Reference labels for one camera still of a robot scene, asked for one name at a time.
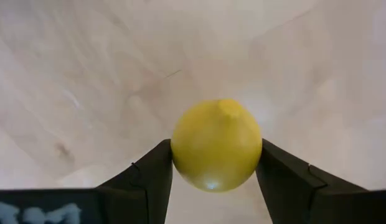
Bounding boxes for yellow toy lemon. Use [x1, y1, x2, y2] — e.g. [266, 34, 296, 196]
[170, 98, 263, 193]

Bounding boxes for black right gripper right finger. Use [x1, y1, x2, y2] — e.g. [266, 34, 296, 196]
[255, 138, 386, 224]

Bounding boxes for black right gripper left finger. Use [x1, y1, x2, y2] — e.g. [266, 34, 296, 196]
[0, 138, 174, 224]

